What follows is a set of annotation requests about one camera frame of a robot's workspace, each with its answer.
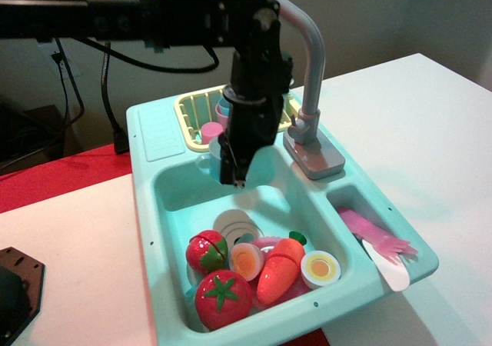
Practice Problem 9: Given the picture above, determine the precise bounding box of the light blue toy cup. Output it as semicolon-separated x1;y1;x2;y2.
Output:
195;137;274;188

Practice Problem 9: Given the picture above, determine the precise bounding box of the toy carrot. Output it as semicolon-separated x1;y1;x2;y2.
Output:
256;231;307;305

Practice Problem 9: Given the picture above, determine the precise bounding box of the white toy knife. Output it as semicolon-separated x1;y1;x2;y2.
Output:
361;240;411;292

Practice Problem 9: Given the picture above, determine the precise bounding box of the teal toy sink unit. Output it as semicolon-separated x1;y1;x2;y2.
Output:
126;96;439;345

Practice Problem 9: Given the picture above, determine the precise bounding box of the toy egg half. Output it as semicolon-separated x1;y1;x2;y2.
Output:
229;243;264;281
301;251;341;289

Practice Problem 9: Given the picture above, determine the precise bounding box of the yellow dish rack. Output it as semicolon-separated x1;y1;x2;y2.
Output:
174;85;301;152

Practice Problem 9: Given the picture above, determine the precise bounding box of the pink upside-down cup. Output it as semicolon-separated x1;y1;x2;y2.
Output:
200;121;223;145

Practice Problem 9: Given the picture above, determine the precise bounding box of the grey toy faucet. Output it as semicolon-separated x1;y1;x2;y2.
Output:
275;0;345;180

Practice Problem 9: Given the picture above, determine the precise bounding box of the purple cup in rack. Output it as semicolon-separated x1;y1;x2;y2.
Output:
215;105;228;130

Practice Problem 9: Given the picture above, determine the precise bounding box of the red cloth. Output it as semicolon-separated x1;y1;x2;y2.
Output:
1;145;131;213

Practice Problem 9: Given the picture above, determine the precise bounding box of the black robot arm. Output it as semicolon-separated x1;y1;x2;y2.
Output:
1;0;293;187

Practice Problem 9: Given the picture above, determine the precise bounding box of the blue cup in rack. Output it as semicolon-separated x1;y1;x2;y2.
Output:
218;97;231;116

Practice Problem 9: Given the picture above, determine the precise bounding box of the pink toy fork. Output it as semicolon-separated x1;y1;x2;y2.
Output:
337;207;418;264

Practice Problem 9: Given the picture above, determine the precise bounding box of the right toy egg half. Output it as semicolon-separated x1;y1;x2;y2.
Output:
301;251;341;289

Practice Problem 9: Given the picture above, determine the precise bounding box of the left toy egg half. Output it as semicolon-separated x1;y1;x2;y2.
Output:
229;243;264;281

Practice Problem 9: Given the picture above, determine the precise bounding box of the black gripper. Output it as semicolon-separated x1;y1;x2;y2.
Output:
218;86;284;188

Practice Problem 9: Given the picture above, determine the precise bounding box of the toy strawberry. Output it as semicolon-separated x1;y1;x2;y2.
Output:
185;230;228;275

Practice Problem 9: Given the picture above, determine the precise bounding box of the white wall outlet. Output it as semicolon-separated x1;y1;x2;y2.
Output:
38;40;81;79

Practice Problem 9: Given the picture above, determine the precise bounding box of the toy tomato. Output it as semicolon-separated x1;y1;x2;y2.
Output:
194;270;253;331

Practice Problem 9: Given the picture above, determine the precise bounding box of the black power cord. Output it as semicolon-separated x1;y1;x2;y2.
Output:
52;0;221;131

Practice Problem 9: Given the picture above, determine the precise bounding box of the dark box on floor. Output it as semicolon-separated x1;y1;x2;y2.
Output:
1;101;81;175

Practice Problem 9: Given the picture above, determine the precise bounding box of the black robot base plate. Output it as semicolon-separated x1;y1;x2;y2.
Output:
1;247;45;345

